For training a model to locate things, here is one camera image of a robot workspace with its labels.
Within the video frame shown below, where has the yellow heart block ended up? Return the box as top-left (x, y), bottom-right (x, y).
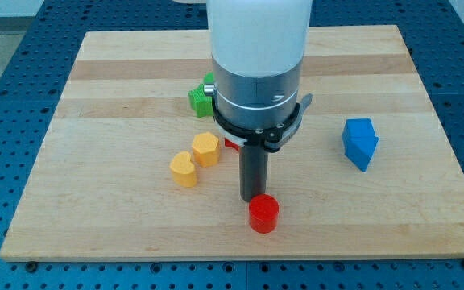
top-left (169, 151), bottom-right (197, 188)

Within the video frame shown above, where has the black clamp ring with lever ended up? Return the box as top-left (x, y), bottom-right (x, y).
top-left (211, 93), bottom-right (313, 154)

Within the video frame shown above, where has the yellow hexagon block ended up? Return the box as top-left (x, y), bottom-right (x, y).
top-left (192, 132), bottom-right (220, 167)

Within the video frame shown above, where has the green star block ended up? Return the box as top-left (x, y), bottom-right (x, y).
top-left (188, 72), bottom-right (214, 118)

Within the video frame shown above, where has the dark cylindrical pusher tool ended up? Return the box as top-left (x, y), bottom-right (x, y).
top-left (239, 145), bottom-right (268, 202)

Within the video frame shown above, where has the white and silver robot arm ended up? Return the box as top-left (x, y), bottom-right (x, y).
top-left (206, 0), bottom-right (313, 130)

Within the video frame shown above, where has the wooden board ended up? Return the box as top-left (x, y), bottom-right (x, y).
top-left (0, 25), bottom-right (464, 262)

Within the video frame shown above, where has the blue pentagon block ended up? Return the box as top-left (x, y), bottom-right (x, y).
top-left (342, 118), bottom-right (379, 172)

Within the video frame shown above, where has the red cylinder block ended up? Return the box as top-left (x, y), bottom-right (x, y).
top-left (248, 194), bottom-right (280, 234)

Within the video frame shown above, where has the red star block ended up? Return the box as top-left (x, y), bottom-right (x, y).
top-left (224, 138), bottom-right (239, 152)

